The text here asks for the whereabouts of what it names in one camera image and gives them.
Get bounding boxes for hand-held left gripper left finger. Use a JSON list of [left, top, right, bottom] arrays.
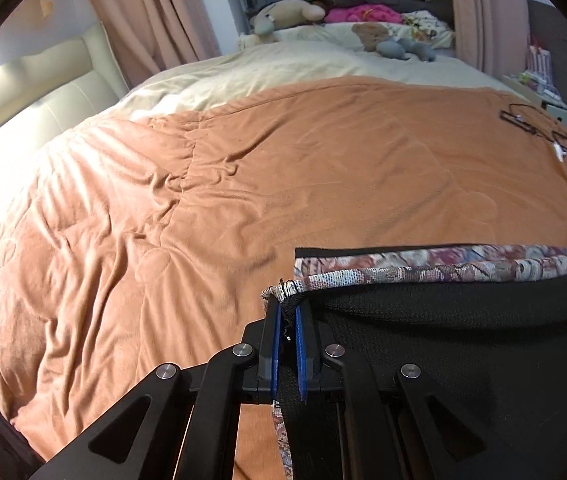
[[28, 304, 284, 480]]

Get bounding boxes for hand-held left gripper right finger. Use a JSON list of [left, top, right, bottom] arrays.
[[294, 305, 534, 480]]

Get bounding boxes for black pants with patterned lining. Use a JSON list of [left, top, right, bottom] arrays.
[[262, 241, 567, 480]]

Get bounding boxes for orange blanket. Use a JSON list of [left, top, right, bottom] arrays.
[[0, 77, 567, 480]]

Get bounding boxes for black bag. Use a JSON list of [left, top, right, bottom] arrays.
[[0, 405, 45, 480]]

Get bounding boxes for grey plush toy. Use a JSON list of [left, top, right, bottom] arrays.
[[376, 37, 437, 63]]

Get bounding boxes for brown plush toy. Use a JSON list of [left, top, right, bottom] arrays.
[[352, 22, 392, 52]]

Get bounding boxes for beige plush toy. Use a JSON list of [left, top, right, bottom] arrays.
[[249, 0, 327, 43]]

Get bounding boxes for pink cloth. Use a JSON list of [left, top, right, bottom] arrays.
[[324, 4, 404, 25]]

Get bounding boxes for cream padded headboard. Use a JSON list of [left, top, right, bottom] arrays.
[[0, 20, 129, 161]]

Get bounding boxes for white nightstand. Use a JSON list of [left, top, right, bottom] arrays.
[[503, 74, 567, 127]]

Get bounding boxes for floral patterned pillow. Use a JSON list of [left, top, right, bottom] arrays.
[[402, 10, 455, 49]]

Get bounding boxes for pink curtain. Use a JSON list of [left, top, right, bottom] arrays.
[[76, 0, 244, 88], [446, 0, 531, 78]]

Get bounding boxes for black cable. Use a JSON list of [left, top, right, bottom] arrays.
[[500, 104, 567, 170]]

